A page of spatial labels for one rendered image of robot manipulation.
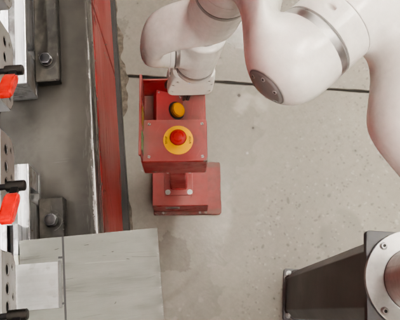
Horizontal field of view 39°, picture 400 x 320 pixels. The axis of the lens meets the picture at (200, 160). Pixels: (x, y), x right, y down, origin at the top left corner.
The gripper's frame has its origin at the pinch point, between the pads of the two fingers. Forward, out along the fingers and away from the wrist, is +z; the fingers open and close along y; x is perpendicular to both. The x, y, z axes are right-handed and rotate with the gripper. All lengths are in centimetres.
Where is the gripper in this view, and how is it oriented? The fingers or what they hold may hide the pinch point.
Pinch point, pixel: (185, 91)
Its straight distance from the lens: 134.6
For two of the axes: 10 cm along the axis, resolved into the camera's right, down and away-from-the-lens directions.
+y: 9.9, -0.4, 1.5
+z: -1.3, 2.3, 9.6
